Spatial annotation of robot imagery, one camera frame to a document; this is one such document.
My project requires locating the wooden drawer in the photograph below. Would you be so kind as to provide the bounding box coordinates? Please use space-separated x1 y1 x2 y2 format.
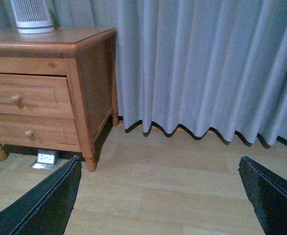
0 73 74 119
0 114 81 152

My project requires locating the floor power socket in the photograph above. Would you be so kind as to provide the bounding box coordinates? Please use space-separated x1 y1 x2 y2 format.
31 149 58 170

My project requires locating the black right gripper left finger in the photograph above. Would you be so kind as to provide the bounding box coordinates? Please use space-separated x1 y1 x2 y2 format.
0 156 82 235

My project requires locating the grey curtain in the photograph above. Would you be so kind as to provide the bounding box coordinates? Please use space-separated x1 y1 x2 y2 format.
0 0 287 149

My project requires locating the white air purifier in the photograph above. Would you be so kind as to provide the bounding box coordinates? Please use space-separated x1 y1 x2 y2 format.
10 0 55 34

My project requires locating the wooden nightstand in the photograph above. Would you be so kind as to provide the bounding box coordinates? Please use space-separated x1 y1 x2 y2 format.
0 27 118 172

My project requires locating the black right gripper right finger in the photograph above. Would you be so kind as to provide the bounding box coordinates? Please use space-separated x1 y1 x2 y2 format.
239 156 287 235

